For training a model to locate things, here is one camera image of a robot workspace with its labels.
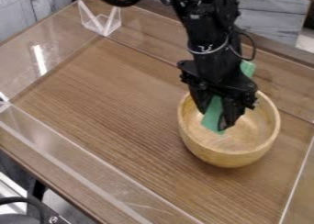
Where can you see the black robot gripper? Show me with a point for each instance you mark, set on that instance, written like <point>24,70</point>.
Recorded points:
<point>212,74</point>

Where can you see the green rectangular block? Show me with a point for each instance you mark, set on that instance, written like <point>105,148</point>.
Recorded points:
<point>212,114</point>

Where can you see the black metal table leg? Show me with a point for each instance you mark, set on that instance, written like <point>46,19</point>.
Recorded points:
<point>37,190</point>

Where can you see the light wooden bowl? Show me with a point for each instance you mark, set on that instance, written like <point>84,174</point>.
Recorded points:
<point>243,143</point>

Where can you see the clear acrylic tray wall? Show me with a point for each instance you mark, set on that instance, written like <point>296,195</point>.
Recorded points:
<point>88,123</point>

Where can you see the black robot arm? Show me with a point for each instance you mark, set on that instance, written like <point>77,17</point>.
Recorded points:
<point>208,21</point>

